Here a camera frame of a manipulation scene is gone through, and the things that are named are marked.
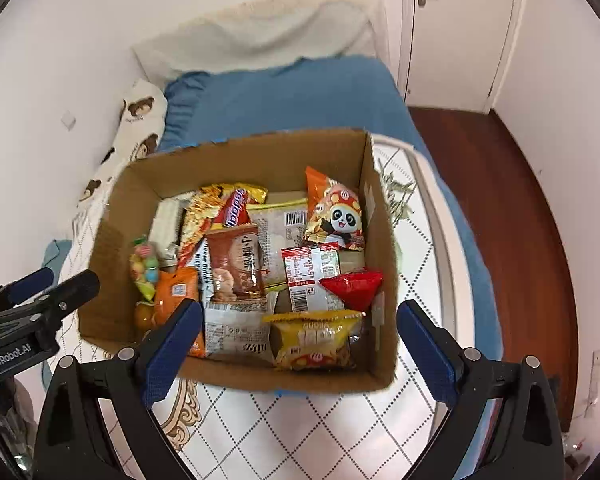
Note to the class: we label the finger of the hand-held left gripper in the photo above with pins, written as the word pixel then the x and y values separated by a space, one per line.
pixel 27 285
pixel 70 292

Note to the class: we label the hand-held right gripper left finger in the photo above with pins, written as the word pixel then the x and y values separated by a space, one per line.
pixel 172 350

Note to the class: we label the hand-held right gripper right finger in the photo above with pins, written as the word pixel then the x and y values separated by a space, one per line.
pixel 425 350

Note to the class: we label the cardboard box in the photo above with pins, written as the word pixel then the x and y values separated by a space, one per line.
pixel 145 180

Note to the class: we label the light blue bed sheet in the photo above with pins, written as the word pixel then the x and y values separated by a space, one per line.
pixel 55 252

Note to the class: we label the small orange round snack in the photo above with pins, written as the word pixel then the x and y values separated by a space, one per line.
pixel 142 316

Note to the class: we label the small orange snack packet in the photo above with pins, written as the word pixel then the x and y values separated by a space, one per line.
pixel 175 290

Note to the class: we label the white printed snack packet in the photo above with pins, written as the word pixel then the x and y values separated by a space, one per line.
pixel 235 332

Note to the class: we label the colourful candy bag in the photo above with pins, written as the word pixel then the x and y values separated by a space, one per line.
pixel 147 265

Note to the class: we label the red triangular snack packet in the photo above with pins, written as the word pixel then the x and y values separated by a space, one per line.
pixel 355 287

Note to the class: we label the brown snack packet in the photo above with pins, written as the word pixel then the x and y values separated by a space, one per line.
pixel 235 260

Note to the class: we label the yellow snack packet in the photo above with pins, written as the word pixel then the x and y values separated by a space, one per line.
pixel 310 340

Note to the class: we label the red green label packet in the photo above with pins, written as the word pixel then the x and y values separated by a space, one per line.
pixel 300 270

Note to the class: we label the beige barcoded snack packet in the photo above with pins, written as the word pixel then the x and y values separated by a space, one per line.
pixel 280 240

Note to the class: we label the orange panda snack packet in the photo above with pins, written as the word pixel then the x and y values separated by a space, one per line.
pixel 335 210

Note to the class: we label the bear print pillow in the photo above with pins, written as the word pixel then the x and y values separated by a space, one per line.
pixel 140 110

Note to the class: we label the blue pillow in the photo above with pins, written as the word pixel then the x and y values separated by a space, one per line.
pixel 305 95

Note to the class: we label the white door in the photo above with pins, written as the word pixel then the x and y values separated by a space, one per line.
pixel 460 35

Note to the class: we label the cream textured blanket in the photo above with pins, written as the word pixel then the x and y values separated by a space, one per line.
pixel 255 35

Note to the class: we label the white wall switch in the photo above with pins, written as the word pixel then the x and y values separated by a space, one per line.
pixel 69 121

